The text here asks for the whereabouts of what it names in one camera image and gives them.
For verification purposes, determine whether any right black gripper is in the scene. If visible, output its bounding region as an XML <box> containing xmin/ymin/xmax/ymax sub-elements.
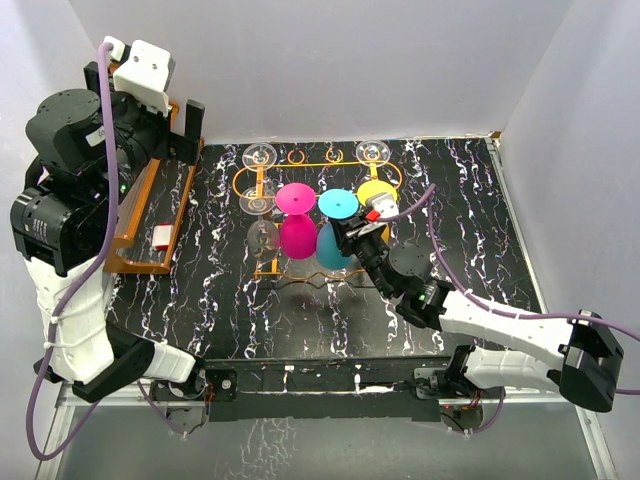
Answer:
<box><xmin>331</xmin><ymin>208</ymin><xmax>394</xmax><ymax>300</ymax></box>

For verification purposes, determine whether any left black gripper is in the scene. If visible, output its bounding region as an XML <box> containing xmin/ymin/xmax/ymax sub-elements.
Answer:
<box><xmin>86</xmin><ymin>63</ymin><xmax>200</xmax><ymax>205</ymax></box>

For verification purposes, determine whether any blue plastic wine glass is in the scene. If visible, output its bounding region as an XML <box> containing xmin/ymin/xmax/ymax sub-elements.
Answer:
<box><xmin>316</xmin><ymin>188</ymin><xmax>359</xmax><ymax>270</ymax></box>

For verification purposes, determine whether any yellow plastic wine glass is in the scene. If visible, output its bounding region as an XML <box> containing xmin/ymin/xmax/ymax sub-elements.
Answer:
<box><xmin>356</xmin><ymin>179</ymin><xmax>401</xmax><ymax>244</ymax></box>

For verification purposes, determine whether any magenta plastic wine glass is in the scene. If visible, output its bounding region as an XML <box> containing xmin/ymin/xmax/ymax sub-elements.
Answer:
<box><xmin>275</xmin><ymin>182</ymin><xmax>317</xmax><ymax>260</ymax></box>

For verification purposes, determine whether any clear wine glass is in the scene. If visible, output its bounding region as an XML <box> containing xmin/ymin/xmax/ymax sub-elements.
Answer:
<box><xmin>242</xmin><ymin>143</ymin><xmax>278</xmax><ymax>187</ymax></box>
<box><xmin>239</xmin><ymin>186</ymin><xmax>280</xmax><ymax>263</ymax></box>
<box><xmin>355</xmin><ymin>140</ymin><xmax>391</xmax><ymax>180</ymax></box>

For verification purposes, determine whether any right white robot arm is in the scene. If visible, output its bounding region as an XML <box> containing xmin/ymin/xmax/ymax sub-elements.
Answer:
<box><xmin>330</xmin><ymin>212</ymin><xmax>624</xmax><ymax>413</ymax></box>

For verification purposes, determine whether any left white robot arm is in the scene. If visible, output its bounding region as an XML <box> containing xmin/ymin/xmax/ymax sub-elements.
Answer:
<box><xmin>10</xmin><ymin>62</ymin><xmax>207</xmax><ymax>403</ymax></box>

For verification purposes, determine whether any orange wooden shelf rack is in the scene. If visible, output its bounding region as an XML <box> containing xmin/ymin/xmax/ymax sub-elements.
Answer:
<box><xmin>102</xmin><ymin>59</ymin><xmax>206</xmax><ymax>275</ymax></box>

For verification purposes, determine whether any small white red box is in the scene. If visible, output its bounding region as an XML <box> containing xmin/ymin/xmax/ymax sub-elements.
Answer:
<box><xmin>151</xmin><ymin>224</ymin><xmax>174</xmax><ymax>251</ymax></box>

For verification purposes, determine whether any gold wire wine glass rack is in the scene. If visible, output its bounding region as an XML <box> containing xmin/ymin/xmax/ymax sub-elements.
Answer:
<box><xmin>232</xmin><ymin>145</ymin><xmax>403</xmax><ymax>282</ymax></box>

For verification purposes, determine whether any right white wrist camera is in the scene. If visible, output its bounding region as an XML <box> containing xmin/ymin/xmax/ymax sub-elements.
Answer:
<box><xmin>365</xmin><ymin>192</ymin><xmax>400</xmax><ymax>222</ymax></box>

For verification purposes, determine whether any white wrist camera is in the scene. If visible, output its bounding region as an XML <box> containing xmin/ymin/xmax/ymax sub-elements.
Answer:
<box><xmin>103</xmin><ymin>36</ymin><xmax>175</xmax><ymax>117</ymax></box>
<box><xmin>365</xmin><ymin>192</ymin><xmax>400</xmax><ymax>222</ymax></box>

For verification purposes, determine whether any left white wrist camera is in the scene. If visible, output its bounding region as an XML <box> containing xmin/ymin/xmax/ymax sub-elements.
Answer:
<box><xmin>103</xmin><ymin>36</ymin><xmax>175</xmax><ymax>117</ymax></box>

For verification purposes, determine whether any black base rail with electronics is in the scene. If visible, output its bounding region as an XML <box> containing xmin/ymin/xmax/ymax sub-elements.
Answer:
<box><xmin>144</xmin><ymin>349</ymin><xmax>511</xmax><ymax>426</ymax></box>

